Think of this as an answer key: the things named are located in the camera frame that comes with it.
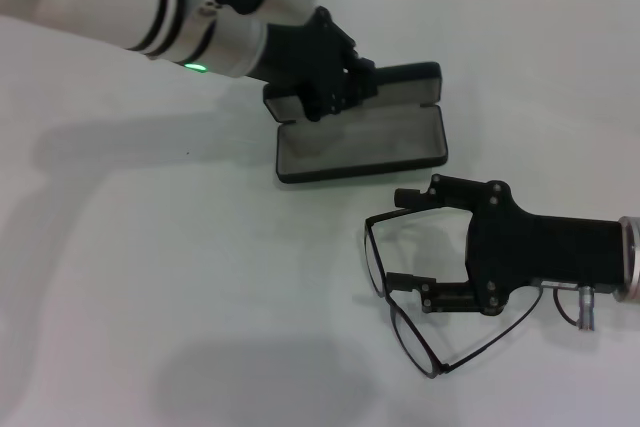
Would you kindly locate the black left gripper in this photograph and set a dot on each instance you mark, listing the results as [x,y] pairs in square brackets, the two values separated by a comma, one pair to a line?
[300,57]

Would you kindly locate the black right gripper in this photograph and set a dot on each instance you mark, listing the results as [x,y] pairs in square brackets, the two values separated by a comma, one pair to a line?
[550,252]

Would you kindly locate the black glasses case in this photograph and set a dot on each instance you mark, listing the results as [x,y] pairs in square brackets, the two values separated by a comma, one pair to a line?
[360,142]

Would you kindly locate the black thin-frame glasses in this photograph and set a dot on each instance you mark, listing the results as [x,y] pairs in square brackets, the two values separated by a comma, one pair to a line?
[414,342]

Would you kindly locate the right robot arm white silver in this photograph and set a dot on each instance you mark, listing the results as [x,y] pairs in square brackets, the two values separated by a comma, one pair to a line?
[631,257]

